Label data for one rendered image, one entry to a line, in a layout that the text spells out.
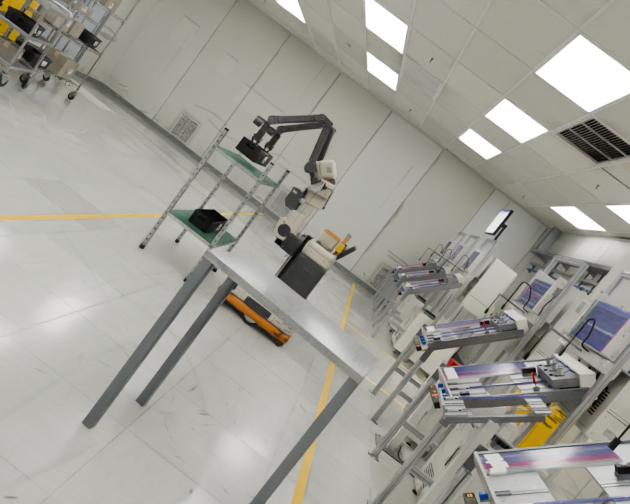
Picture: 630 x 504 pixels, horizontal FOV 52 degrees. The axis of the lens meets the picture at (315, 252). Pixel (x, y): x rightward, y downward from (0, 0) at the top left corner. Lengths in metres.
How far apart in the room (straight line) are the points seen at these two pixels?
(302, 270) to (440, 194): 7.63
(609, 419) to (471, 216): 8.89
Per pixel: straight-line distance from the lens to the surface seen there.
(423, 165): 12.27
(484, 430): 3.27
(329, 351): 2.20
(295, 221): 5.02
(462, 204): 12.31
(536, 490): 2.54
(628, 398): 3.76
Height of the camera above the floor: 1.26
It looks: 6 degrees down
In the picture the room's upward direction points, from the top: 37 degrees clockwise
